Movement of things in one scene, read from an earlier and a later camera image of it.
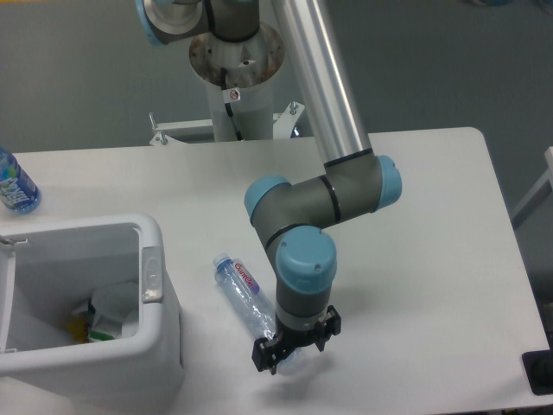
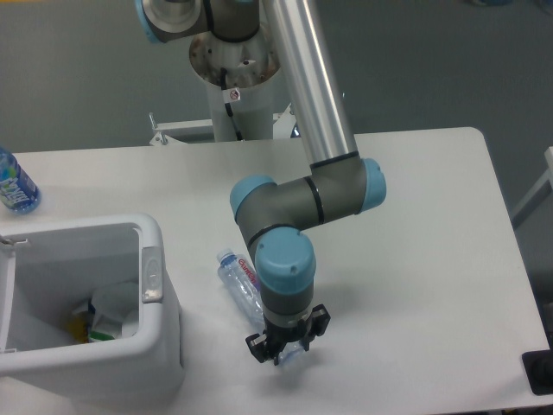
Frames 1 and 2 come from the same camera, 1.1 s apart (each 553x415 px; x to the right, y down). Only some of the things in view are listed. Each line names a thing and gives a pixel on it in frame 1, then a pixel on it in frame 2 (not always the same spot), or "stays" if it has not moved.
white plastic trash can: (48, 270) stays
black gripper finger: (324, 330) → (320, 317)
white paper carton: (111, 303) stays
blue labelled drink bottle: (17, 190) stays
